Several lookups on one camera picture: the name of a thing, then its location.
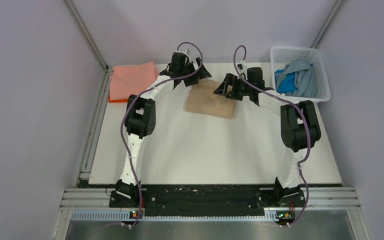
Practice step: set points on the folded pink t shirt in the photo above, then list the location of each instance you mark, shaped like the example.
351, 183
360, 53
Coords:
131, 79

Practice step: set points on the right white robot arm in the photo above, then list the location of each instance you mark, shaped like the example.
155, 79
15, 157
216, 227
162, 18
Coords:
299, 125

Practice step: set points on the folded orange t shirt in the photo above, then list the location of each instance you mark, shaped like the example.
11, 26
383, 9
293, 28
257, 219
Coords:
124, 100

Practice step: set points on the bright blue t shirt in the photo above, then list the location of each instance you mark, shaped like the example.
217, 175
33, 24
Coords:
288, 83

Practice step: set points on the aluminium frame post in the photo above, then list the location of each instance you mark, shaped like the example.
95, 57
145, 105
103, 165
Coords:
329, 21
74, 12

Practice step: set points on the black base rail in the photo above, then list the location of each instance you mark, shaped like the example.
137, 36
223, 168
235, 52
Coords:
209, 200

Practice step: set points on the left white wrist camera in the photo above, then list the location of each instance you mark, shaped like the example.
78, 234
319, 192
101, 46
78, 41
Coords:
188, 51

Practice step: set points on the beige t shirt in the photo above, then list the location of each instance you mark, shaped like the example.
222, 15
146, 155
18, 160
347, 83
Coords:
202, 100

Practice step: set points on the left aluminium frame post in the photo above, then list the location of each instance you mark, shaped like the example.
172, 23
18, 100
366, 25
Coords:
74, 12

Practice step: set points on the light blue t shirt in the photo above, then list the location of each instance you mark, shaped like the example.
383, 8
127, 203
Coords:
305, 78

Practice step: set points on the right aluminium frame post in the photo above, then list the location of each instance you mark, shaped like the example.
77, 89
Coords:
329, 21

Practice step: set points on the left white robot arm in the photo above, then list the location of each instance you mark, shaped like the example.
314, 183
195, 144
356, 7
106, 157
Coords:
139, 120

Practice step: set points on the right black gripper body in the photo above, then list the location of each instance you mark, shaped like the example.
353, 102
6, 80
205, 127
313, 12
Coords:
239, 89

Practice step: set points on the white slotted cable duct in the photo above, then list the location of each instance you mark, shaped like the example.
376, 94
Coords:
127, 216

